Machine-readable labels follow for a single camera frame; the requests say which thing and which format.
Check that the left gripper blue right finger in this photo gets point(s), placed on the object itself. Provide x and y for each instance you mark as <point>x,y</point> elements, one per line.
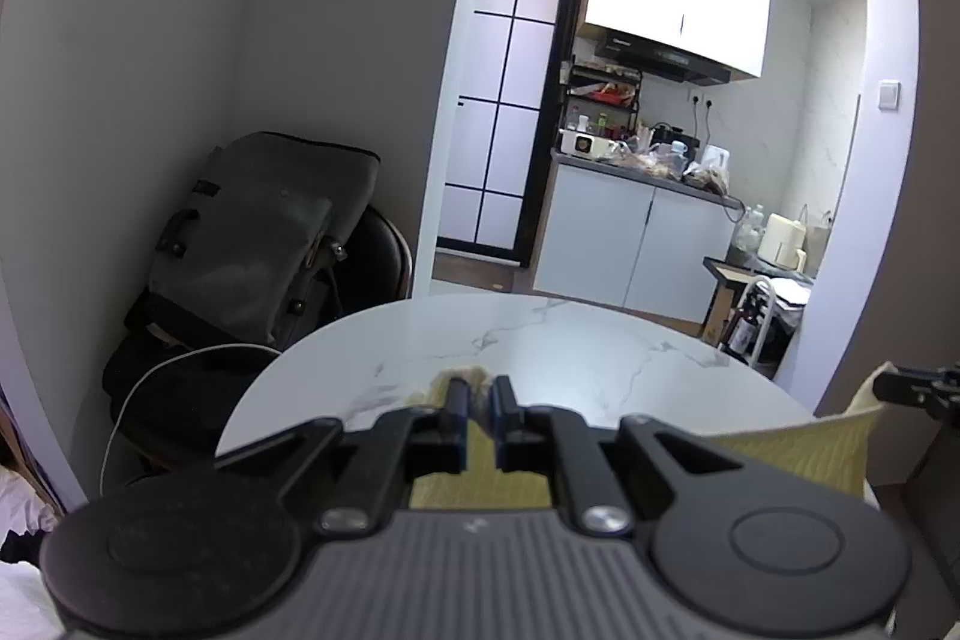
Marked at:
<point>558,444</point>

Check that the pale yellow knit towel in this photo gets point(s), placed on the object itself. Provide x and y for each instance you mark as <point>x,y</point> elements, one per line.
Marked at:
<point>831,451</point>

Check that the white electric kettle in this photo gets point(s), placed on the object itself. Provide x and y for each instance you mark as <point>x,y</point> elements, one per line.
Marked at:
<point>715,158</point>

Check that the black range hood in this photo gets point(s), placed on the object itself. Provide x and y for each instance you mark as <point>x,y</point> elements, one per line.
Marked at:
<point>670,63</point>

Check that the white metal trolley rack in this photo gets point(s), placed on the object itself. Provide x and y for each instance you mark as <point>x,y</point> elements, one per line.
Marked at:
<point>761,326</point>

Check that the cream air fryer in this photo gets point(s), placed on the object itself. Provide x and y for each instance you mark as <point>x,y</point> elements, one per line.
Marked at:
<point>782,244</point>

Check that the black framed glass door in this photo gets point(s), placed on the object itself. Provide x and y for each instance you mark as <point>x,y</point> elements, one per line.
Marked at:
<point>508,109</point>

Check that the black spice shelf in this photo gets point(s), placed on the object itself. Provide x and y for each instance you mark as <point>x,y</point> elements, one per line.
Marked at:
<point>602,99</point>

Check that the white lower kitchen cabinet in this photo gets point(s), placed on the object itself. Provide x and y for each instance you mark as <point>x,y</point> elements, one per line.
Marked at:
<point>616,237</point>

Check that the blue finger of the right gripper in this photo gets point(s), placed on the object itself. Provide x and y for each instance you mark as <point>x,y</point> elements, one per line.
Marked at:
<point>935,391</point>

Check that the white toaster appliance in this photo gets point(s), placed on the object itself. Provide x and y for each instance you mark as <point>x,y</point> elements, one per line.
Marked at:
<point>584,145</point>

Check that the white wall switch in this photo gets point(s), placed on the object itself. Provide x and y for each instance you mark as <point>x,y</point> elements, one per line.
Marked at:
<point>888,95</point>

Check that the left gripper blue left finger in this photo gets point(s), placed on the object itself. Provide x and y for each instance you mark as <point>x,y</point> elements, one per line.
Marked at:
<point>402,446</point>

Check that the dark grey backpack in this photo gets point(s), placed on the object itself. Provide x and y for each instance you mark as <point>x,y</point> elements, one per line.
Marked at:
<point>238,261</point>

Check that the black chair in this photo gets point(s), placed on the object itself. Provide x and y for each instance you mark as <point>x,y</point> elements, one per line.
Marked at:
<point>376,270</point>

